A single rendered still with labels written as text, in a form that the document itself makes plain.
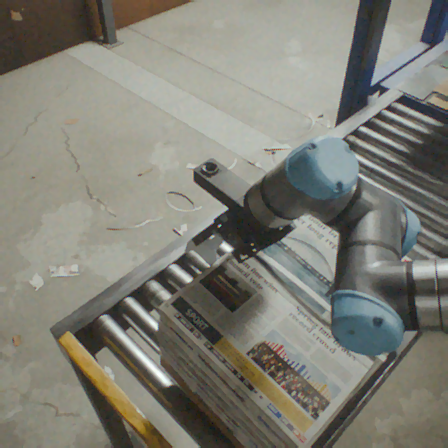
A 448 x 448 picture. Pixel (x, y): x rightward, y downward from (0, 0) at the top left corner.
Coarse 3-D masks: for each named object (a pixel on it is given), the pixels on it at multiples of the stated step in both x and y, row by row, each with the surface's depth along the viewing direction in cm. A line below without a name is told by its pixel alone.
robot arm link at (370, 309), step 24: (360, 240) 54; (336, 264) 55; (360, 264) 51; (384, 264) 51; (408, 264) 49; (432, 264) 48; (336, 288) 52; (360, 288) 49; (384, 288) 48; (408, 288) 47; (432, 288) 46; (336, 312) 49; (360, 312) 47; (384, 312) 47; (408, 312) 47; (432, 312) 46; (336, 336) 50; (360, 336) 48; (384, 336) 47
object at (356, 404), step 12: (408, 336) 96; (408, 348) 102; (396, 360) 94; (384, 372) 91; (372, 384) 89; (360, 396) 88; (372, 396) 98; (348, 408) 86; (360, 408) 92; (336, 420) 85; (348, 420) 86; (324, 432) 83; (336, 432) 83; (312, 444) 82; (324, 444) 82
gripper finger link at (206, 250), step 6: (216, 234) 75; (210, 240) 76; (216, 240) 76; (222, 240) 76; (186, 246) 80; (192, 246) 78; (198, 246) 78; (204, 246) 78; (210, 246) 77; (216, 246) 76; (186, 252) 81; (198, 252) 79; (204, 252) 78; (210, 252) 77; (204, 258) 78; (210, 258) 78; (216, 258) 77; (210, 264) 78
